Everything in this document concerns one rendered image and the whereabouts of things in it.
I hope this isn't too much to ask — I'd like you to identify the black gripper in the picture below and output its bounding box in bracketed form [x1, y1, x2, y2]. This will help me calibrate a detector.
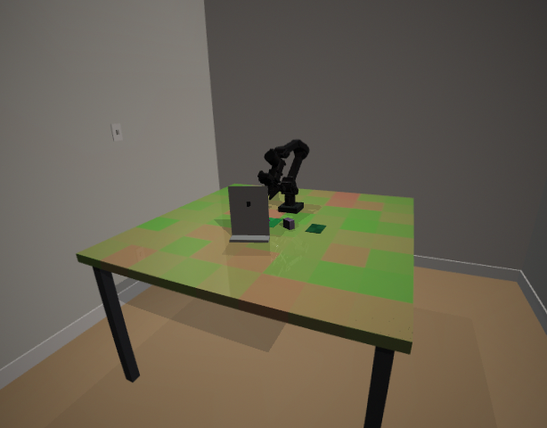
[258, 168, 286, 200]

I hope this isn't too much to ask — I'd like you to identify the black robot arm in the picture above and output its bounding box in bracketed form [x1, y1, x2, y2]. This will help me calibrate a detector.
[265, 140, 309, 206]

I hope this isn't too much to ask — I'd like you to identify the purple rectangular block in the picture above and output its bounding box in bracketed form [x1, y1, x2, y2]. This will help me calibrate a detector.
[283, 218, 295, 230]

